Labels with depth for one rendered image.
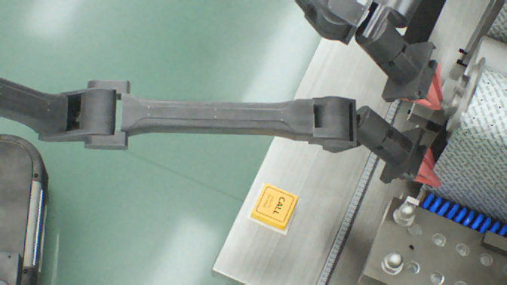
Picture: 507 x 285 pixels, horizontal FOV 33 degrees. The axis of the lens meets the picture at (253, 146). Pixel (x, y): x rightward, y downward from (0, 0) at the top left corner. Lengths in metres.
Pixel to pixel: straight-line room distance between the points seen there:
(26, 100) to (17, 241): 1.07
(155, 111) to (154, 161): 1.32
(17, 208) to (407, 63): 1.38
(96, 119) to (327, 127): 0.37
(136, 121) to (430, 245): 0.56
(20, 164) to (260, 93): 0.83
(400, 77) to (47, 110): 0.55
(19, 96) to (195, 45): 1.62
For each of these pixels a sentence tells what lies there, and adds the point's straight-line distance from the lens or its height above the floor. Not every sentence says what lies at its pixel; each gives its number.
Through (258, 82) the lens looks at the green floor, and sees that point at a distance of 2.82.
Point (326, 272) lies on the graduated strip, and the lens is 1.61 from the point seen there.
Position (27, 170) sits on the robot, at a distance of 2.44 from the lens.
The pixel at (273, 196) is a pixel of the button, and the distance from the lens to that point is 1.63.
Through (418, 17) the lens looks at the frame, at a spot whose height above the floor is 1.06.
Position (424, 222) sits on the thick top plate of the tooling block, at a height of 1.03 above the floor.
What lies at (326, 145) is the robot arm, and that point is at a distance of 1.39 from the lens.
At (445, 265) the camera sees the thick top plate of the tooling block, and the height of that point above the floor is 1.03.
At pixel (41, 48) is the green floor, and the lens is 2.92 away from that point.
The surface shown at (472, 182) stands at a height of 1.12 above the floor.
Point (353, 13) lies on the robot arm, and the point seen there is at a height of 1.40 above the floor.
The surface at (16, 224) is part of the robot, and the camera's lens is 2.38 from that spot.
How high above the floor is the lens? 2.41
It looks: 63 degrees down
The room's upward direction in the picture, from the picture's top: 9 degrees clockwise
